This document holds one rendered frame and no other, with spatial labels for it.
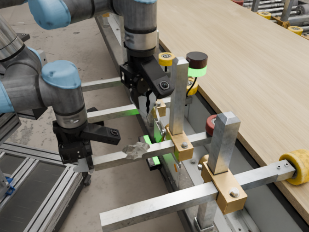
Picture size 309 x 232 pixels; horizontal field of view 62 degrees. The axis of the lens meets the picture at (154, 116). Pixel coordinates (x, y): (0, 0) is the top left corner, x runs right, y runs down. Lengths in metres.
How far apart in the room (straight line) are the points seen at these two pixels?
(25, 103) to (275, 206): 0.72
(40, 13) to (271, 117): 0.74
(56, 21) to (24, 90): 0.16
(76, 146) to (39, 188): 0.97
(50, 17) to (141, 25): 0.18
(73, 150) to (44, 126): 1.68
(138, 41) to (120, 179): 1.35
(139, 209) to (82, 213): 1.18
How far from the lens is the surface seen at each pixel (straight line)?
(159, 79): 0.61
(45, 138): 2.26
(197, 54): 0.74
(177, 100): 0.76
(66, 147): 0.71
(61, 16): 0.57
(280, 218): 0.87
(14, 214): 1.60
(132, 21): 0.58
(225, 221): 0.97
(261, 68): 1.23
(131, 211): 0.57
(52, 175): 1.68
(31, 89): 0.60
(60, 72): 0.58
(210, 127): 0.83
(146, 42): 0.60
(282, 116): 0.96
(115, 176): 1.85
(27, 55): 0.72
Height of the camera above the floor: 1.45
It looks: 39 degrees down
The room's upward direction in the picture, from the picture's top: straight up
